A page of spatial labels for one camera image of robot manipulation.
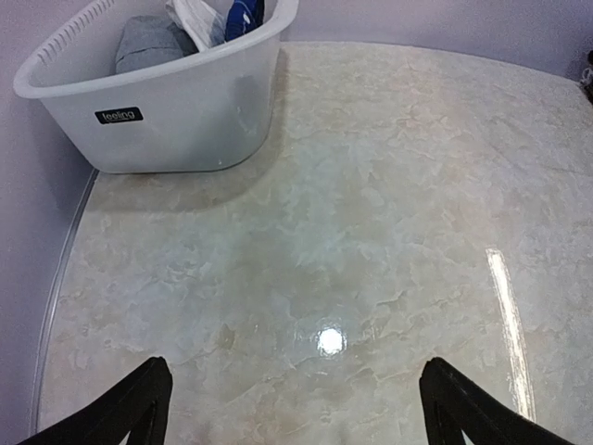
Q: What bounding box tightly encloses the blue plaid shirt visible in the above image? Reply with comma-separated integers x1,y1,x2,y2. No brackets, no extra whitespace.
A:
225,0,265,42

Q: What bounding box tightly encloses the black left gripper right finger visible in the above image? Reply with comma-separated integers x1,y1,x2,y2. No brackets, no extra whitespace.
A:
419,357,568,444

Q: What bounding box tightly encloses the grey folded garment in basket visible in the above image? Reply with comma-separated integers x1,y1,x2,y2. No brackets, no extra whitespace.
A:
115,16,198,74

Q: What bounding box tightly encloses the white cloth in basket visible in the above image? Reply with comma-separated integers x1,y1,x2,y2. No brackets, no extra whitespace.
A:
165,0,225,52

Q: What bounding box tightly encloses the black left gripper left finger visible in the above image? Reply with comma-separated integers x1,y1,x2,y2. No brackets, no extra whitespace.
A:
23,357,173,444

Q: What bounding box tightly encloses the white plastic laundry basket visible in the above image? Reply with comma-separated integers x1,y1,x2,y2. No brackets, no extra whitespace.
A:
13,1,298,173

